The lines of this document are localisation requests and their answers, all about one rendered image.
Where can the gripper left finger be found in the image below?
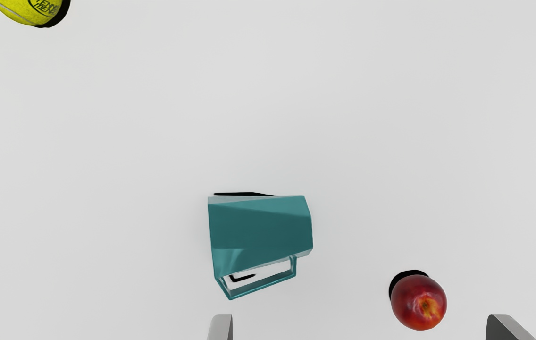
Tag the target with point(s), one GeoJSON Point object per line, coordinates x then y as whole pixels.
{"type": "Point", "coordinates": [221, 328]}

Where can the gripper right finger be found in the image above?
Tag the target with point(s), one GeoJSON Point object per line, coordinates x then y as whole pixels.
{"type": "Point", "coordinates": [504, 329]}

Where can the teal faceted mug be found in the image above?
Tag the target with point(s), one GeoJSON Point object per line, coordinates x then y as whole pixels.
{"type": "Point", "coordinates": [258, 231]}

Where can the red apple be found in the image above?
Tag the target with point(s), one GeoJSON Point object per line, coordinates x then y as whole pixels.
{"type": "Point", "coordinates": [419, 303]}

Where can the yellow tennis ball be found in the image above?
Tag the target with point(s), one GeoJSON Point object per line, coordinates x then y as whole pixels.
{"type": "Point", "coordinates": [29, 9]}

